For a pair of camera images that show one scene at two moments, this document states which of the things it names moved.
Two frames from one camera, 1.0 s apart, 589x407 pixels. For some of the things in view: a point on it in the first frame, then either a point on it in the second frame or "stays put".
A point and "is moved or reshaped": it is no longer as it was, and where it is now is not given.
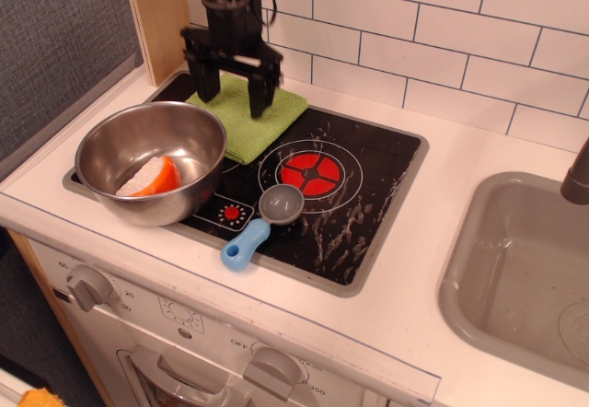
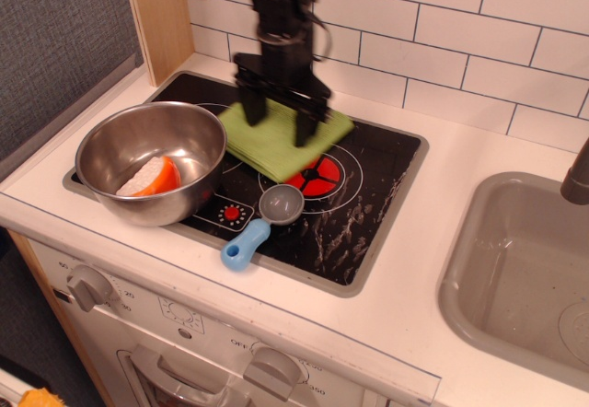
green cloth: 248,136 is moved or reshaped
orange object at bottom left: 40,398 stays put
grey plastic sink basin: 513,273 stays put
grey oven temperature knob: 273,371 stays put
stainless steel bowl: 152,163 stays put
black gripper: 232,42 to 284,70
